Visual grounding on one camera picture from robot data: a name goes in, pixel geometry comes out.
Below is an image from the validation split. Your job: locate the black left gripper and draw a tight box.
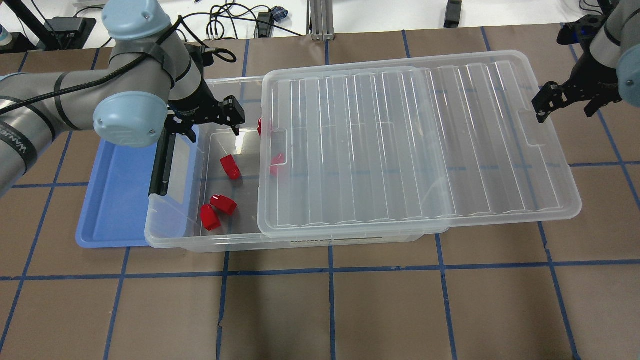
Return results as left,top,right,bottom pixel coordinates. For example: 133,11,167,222
164,82,246,143

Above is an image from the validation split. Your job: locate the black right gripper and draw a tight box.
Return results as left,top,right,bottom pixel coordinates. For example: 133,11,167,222
531,60,622,125

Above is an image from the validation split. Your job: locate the clear plastic box lid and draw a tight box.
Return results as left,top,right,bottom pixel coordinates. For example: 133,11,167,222
257,50,582,240

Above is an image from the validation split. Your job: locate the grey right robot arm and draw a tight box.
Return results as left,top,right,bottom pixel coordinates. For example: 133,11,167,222
532,0,640,124

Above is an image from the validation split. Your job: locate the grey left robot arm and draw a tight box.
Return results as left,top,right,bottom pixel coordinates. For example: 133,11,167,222
0,0,246,195

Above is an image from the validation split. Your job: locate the clear plastic storage box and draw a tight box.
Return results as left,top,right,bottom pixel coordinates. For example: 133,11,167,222
145,67,455,249

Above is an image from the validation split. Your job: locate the blue plastic tray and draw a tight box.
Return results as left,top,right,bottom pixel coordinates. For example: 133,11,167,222
75,127,205,249

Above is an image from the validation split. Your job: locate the black device on table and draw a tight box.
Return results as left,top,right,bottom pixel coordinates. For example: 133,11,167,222
443,0,463,28

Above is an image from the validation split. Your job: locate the black power adapter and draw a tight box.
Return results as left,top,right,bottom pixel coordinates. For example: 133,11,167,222
44,16,98,50

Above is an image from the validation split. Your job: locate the black box latch handle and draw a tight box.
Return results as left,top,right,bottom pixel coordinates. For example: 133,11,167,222
148,129,176,196

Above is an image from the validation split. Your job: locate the black cable bundle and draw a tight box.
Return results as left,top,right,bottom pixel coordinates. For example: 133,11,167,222
175,2,301,63

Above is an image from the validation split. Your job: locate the aluminium frame post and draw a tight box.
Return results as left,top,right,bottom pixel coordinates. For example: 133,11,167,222
307,0,336,42

